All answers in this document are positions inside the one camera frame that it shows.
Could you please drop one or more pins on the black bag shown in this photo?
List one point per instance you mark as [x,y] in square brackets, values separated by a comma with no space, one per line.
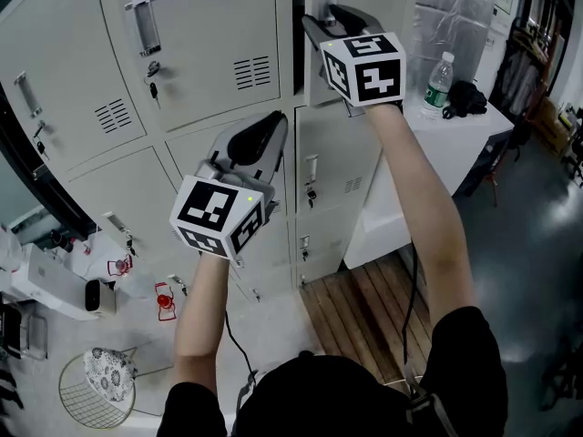
[467,100]

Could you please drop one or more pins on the white appliance with black face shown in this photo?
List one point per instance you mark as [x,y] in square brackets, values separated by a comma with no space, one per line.
[98,296]

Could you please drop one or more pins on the person's black shirt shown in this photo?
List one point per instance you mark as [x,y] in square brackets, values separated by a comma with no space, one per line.
[328,403]

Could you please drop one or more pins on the person's left forearm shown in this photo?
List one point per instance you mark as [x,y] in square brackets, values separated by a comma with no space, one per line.
[200,326]

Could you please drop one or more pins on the black framed glass window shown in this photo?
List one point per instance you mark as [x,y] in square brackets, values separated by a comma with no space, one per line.
[73,212]

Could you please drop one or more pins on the floral stool cushion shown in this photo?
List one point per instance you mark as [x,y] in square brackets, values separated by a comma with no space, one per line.
[109,373]

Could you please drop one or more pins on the grey metal locker cabinet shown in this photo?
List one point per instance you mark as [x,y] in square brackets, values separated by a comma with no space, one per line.
[205,53]

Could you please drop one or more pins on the clear plastic sheet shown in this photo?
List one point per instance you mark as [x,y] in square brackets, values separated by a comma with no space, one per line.
[455,16]

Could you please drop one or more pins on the small red lantern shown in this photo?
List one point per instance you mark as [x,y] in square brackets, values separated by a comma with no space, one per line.
[119,266]
[164,301]

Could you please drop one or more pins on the large white box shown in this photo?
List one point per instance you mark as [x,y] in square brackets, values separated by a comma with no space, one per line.
[455,153]
[369,248]

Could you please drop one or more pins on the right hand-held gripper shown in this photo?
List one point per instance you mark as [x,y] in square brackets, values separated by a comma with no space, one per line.
[378,82]

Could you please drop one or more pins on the flat white carton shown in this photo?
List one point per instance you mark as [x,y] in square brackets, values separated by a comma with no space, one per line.
[50,282]

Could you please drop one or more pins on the wooden slat pallet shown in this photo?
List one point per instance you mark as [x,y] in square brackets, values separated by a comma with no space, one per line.
[360,321]

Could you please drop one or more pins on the clear plastic water bottle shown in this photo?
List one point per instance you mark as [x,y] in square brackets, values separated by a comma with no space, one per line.
[436,91]

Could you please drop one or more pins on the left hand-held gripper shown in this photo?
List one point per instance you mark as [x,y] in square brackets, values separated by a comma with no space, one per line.
[205,207]

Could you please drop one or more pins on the black cabinet key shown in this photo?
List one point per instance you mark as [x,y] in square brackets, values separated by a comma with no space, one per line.
[154,90]

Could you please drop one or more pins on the clothes rack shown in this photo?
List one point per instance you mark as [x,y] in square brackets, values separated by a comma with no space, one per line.
[524,71]

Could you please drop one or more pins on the person's right forearm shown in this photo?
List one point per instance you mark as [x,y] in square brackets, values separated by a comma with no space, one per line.
[428,216]

